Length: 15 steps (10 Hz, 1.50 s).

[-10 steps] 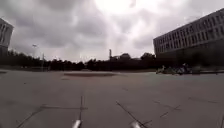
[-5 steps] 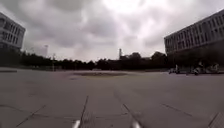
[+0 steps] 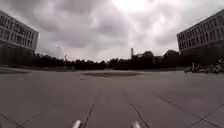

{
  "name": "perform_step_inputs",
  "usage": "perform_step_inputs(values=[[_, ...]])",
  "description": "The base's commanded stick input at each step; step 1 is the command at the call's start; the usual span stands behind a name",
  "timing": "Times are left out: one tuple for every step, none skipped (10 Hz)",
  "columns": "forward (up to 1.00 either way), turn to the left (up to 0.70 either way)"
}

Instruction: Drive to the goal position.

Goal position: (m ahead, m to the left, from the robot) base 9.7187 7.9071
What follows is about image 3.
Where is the round planted bed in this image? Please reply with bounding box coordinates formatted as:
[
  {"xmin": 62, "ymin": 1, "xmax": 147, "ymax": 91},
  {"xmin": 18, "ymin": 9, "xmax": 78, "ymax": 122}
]
[{"xmin": 81, "ymin": 71, "xmax": 142, "ymax": 78}]

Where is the row of dark trees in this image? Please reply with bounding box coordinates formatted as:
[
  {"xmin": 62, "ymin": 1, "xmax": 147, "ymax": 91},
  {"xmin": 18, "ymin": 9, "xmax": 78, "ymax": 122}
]
[{"xmin": 0, "ymin": 45, "xmax": 224, "ymax": 71}]

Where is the tall thin tower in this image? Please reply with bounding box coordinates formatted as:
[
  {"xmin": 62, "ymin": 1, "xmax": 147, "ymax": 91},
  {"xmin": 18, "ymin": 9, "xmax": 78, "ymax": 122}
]
[{"xmin": 130, "ymin": 47, "xmax": 135, "ymax": 60}]

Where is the grey paved plaza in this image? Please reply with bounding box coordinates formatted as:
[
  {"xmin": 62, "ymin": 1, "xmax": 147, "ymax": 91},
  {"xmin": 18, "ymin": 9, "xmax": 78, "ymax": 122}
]
[{"xmin": 0, "ymin": 69, "xmax": 224, "ymax": 128}]

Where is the pale tall building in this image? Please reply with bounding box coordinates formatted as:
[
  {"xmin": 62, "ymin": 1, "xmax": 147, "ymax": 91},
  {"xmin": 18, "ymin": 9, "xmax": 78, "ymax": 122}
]
[{"xmin": 55, "ymin": 46, "xmax": 65, "ymax": 60}]

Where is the robot's own part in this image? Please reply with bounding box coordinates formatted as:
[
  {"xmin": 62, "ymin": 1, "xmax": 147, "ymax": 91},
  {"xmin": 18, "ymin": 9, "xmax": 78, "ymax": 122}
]
[
  {"xmin": 71, "ymin": 119, "xmax": 82, "ymax": 128},
  {"xmin": 131, "ymin": 120, "xmax": 142, "ymax": 128}
]

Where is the row of parked bicycles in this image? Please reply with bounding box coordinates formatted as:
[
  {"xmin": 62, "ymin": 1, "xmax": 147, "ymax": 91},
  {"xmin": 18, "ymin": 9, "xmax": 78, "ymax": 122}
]
[{"xmin": 183, "ymin": 59, "xmax": 224, "ymax": 75}]

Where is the grey building with window rows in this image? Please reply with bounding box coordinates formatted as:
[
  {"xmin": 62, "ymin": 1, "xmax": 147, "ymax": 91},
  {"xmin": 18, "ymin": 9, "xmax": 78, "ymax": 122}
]
[{"xmin": 176, "ymin": 8, "xmax": 224, "ymax": 55}]

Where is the pale building with window rows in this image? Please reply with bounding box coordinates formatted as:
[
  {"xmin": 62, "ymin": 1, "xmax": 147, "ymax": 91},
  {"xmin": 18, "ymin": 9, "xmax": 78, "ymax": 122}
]
[{"xmin": 0, "ymin": 9, "xmax": 40, "ymax": 52}]

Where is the grass strip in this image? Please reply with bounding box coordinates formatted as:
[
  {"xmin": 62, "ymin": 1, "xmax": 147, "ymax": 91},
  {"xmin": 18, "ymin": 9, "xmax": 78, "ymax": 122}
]
[{"xmin": 0, "ymin": 67, "xmax": 29, "ymax": 75}]

